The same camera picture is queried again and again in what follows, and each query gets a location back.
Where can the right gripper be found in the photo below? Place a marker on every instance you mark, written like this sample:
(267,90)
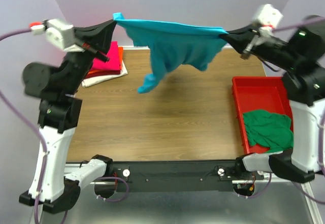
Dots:
(239,38)

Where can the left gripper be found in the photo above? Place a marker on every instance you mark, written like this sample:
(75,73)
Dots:
(101,35)

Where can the teal t shirt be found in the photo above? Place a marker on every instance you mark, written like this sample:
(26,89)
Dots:
(172,44)

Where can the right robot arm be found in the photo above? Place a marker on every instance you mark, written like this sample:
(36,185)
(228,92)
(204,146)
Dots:
(303,80)

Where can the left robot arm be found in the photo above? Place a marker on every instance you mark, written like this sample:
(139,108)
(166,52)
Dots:
(59,112)

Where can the pink folded t shirt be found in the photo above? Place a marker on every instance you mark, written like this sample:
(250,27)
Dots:
(113,64)

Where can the orange folded t shirt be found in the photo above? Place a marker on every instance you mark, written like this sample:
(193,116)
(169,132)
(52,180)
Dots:
(110,72)

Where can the white folded t shirt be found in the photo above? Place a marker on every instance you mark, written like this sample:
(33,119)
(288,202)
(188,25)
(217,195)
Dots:
(99,79)

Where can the red plastic bin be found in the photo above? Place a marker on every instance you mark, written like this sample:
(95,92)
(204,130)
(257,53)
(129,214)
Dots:
(254,93)

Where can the green t shirt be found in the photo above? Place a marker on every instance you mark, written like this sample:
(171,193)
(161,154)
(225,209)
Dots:
(268,130)

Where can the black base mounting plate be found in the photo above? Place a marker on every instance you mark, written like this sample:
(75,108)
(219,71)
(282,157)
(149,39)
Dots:
(164,176)

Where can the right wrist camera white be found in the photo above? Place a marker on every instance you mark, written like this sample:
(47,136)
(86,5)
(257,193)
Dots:
(266,19)

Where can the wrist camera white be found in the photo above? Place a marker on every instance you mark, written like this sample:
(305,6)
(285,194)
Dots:
(266,19)
(59,33)

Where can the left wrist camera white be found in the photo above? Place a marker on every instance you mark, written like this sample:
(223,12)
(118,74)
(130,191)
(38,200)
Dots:
(59,33)

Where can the aluminium frame rail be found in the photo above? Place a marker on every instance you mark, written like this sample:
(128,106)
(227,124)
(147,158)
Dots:
(275,201)

